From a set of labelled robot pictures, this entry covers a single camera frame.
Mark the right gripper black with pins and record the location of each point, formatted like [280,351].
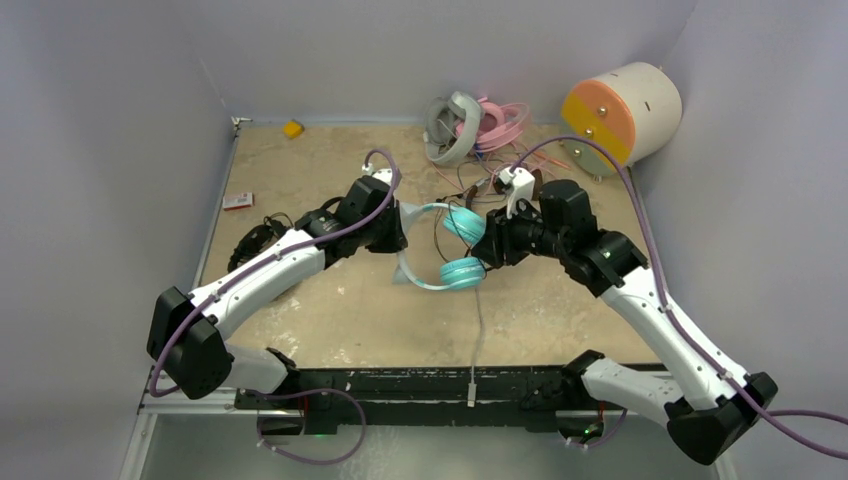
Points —
[499,240]

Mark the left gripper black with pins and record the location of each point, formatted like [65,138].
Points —
[395,240]

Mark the teal white cat headphones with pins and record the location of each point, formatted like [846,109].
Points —
[440,236]

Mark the black headphones with cable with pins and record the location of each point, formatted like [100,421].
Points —
[258,238]

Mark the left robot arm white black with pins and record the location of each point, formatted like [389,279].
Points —
[189,331]

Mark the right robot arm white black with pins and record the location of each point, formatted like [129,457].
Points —
[710,400]

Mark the brown headphones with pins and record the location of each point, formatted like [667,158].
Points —
[499,185]

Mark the grey white headphones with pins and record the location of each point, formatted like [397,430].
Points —
[451,127]

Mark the pink headphones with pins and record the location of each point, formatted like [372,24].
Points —
[500,124]

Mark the yellow small object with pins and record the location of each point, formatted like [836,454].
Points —
[292,129]

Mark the small red white box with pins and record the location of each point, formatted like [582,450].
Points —
[238,201]

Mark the round drawer cabinet orange yellow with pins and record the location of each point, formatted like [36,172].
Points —
[631,111]

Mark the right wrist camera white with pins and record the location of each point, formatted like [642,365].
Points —
[518,184]

